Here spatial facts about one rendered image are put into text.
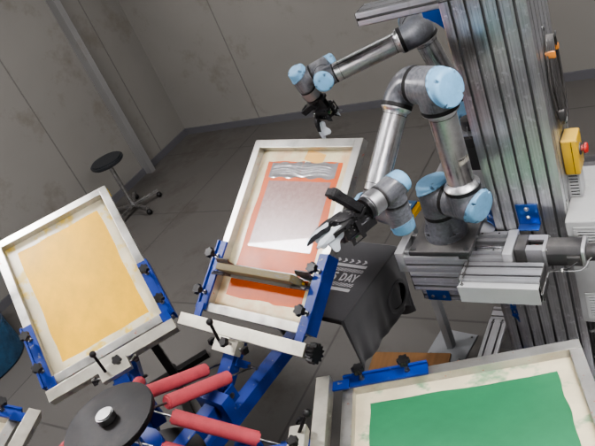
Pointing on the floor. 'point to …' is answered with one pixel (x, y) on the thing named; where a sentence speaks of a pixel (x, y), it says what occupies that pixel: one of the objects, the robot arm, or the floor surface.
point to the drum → (8, 346)
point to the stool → (120, 180)
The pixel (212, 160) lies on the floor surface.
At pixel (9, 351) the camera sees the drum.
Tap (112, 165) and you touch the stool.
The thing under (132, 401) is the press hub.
